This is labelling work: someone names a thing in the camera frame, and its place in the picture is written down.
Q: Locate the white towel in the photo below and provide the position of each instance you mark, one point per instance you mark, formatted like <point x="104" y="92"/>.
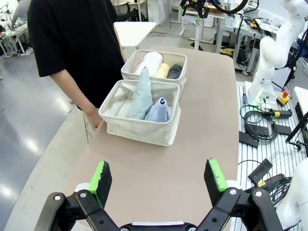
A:
<point x="150" y="61"/>

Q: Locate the blue cone towel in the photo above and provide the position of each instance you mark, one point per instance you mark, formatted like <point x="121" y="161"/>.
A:
<point x="158" y="111"/>

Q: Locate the green cone towel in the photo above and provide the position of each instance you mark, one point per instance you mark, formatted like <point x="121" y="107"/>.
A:
<point x="142" y="96"/>

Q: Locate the person's right hand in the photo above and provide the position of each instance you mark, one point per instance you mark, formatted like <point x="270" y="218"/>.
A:
<point x="93" y="118"/>

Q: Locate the black flat plate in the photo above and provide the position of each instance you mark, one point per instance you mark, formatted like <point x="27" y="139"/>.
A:
<point x="282" y="129"/>
<point x="249" y="139"/>

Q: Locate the white table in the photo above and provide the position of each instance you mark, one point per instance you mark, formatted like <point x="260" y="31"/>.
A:
<point x="134" y="33"/>

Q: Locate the cream fabric storage bin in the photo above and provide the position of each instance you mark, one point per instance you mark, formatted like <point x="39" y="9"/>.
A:
<point x="142" y="130"/>
<point x="178" y="57"/>

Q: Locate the yellow towel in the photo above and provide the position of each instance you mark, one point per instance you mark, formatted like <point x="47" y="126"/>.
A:
<point x="164" y="70"/>

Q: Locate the black power brick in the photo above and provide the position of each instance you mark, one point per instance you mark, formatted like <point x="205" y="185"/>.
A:
<point x="261" y="170"/>

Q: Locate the person's right forearm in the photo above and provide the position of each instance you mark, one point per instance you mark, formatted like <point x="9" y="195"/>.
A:
<point x="72" y="89"/>

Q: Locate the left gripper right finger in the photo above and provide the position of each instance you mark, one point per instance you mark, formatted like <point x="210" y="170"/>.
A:
<point x="214" y="180"/>

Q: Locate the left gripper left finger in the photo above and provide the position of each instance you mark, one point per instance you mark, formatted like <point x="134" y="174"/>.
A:
<point x="96" y="183"/>

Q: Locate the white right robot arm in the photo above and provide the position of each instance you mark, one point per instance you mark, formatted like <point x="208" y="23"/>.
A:
<point x="272" y="55"/>

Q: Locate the dark grey towel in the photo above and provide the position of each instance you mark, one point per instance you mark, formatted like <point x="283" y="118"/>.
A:
<point x="174" y="71"/>

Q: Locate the yellow red emergency stop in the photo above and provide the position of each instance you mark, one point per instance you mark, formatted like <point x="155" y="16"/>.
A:
<point x="284" y="97"/>

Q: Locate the person in black shirt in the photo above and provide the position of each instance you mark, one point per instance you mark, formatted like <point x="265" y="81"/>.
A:
<point x="72" y="36"/>

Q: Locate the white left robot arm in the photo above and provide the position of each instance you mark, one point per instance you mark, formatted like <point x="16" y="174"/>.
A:
<point x="293" y="199"/>

